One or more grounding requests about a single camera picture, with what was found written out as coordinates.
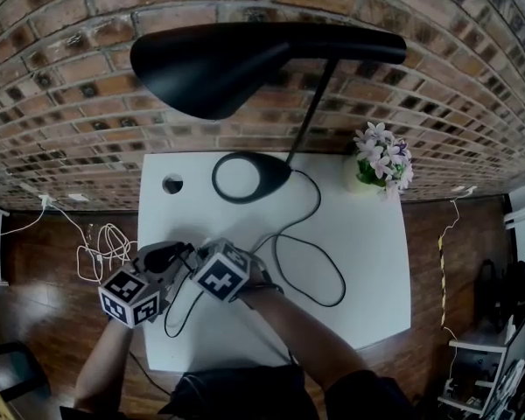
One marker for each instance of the person's left forearm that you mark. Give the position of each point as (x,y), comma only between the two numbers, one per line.
(100,366)

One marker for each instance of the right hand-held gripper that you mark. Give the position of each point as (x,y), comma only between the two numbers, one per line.
(223,274)

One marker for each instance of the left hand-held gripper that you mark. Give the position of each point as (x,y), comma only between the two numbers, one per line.
(129,298)

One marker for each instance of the black desk lamp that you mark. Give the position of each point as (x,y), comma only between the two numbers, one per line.
(201,68)

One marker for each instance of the white table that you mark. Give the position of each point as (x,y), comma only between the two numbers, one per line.
(367,256)

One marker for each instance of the grey desk with white legs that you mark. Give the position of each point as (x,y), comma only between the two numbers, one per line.
(477,346)

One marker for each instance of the person's dark clothing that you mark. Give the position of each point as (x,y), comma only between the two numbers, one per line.
(245,396)

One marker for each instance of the pale flowers in white vase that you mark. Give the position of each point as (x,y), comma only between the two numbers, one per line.
(380,156)

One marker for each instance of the person's right forearm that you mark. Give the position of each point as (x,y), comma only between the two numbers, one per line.
(297,335)

